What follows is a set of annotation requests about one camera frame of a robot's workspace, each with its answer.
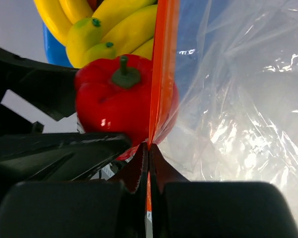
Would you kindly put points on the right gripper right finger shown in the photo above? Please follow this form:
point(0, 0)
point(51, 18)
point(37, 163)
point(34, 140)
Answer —
point(215, 209)

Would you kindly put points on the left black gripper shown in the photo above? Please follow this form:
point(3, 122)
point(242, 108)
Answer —
point(50, 156)

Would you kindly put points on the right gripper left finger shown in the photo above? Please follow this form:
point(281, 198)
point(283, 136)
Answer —
point(114, 208)

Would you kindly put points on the red bell pepper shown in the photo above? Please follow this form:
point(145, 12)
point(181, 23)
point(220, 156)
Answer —
point(104, 106)

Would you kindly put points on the clear zip top bag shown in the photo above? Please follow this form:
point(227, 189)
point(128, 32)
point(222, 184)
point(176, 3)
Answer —
point(235, 63)

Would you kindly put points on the large yellow banana bunch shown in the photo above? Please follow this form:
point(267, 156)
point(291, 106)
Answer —
point(112, 29)

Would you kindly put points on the blue plastic bin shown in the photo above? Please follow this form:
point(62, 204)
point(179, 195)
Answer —
point(54, 50)

